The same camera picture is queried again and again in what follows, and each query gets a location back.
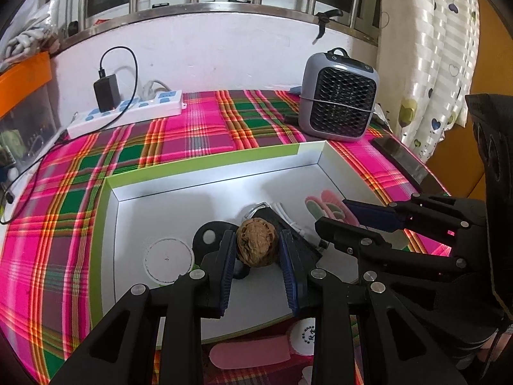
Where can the large brown walnut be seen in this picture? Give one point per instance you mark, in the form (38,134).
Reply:
(256,242)

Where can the white power strip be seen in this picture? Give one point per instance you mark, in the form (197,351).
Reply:
(160,104)

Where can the clear bin with orange lid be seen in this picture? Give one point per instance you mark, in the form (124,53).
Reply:
(24,80)

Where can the green and white cardboard box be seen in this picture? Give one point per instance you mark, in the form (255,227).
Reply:
(160,208)

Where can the white mushroom-shaped gadget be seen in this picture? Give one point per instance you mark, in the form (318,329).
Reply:
(308,377)

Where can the black smartphone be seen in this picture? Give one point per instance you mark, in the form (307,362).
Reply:
(400,154)

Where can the plaid tablecloth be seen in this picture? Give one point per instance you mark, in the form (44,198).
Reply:
(60,228)

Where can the white round disc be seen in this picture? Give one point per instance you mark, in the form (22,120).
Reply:
(166,260)

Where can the pink oval case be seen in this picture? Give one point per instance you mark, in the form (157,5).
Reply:
(248,355)

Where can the white knitted gloves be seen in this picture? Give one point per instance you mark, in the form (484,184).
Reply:
(28,36)

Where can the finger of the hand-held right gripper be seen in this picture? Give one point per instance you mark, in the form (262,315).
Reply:
(372,216)
(348,236)

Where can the metal window grille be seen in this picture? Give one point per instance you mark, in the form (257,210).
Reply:
(200,8)

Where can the grey desktop fan heater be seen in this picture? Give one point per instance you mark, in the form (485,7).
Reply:
(340,100)

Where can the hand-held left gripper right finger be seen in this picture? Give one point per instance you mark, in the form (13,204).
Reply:
(289,276)

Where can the white round jar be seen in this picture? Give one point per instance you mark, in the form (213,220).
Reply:
(302,337)

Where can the black charger adapter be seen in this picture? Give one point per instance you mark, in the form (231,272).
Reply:
(106,92)

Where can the white patterned curtain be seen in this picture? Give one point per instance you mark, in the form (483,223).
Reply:
(437,48)

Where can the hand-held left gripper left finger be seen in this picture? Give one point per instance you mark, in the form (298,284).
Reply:
(226,272)

